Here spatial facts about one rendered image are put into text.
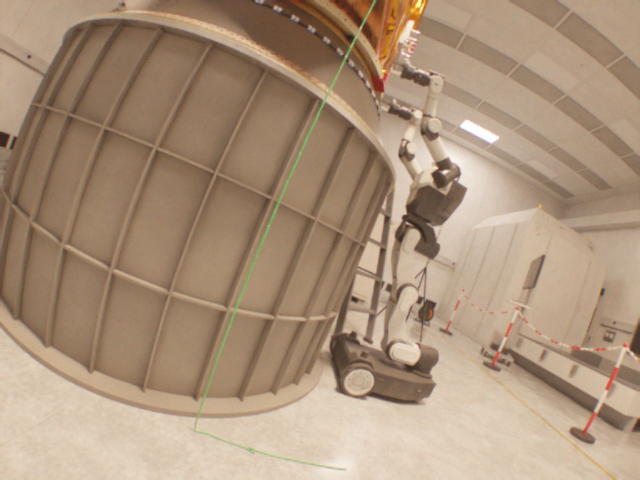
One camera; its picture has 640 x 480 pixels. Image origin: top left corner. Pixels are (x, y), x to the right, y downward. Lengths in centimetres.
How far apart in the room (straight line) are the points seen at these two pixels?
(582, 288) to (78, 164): 835
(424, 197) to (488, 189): 867
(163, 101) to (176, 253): 45
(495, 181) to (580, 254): 410
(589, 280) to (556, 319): 135
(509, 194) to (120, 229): 1057
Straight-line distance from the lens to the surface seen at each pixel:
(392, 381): 185
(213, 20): 116
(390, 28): 176
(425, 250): 189
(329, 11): 150
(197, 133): 94
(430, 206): 184
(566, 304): 785
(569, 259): 777
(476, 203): 1015
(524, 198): 1117
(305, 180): 105
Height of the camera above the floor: 72
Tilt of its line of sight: level
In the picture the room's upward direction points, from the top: 23 degrees clockwise
